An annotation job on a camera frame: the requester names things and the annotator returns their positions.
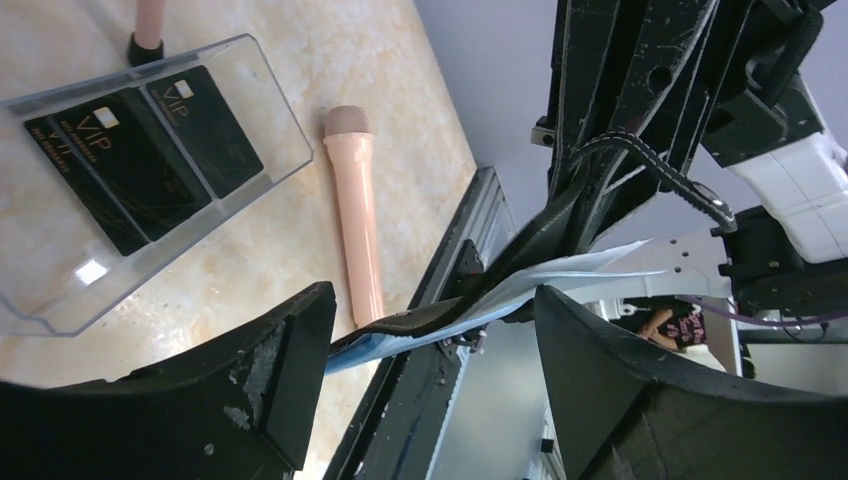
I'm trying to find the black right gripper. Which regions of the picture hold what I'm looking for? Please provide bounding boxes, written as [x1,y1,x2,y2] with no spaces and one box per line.
[531,1,822,252]

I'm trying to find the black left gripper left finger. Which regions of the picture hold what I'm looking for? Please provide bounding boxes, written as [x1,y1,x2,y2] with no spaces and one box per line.
[1,282,336,479]

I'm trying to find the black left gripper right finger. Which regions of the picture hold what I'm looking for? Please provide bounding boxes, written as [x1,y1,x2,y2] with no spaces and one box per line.
[533,286,847,479]

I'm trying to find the black leather card holder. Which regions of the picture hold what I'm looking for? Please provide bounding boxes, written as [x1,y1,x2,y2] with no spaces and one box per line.
[325,131,736,375]

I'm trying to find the pink toy microphone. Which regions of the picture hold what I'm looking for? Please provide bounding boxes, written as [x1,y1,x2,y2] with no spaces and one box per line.
[323,105,384,328]

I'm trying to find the black VIP card underneath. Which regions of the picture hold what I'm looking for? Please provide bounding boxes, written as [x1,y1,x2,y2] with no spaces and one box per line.
[24,117,148,256]

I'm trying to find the black VIP card left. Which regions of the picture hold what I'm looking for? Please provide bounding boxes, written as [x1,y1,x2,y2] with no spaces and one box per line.
[50,88,211,240]

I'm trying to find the black vip card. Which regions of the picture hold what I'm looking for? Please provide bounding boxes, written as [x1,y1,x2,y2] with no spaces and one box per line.
[50,88,211,240]
[144,65,264,198]

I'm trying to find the black VIP card right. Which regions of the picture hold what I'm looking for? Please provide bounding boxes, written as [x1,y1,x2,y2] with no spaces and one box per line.
[144,65,264,198]

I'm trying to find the clear acrylic tray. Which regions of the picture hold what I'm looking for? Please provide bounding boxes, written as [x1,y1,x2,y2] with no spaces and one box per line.
[1,34,313,337]

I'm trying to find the pink music stand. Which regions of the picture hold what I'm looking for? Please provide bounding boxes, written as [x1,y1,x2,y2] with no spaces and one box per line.
[126,0,166,67]

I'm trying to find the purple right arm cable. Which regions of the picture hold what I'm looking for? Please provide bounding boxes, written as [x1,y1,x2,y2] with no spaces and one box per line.
[675,294,848,329]

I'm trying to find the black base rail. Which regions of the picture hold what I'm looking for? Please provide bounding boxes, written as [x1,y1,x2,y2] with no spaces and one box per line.
[323,165,518,480]

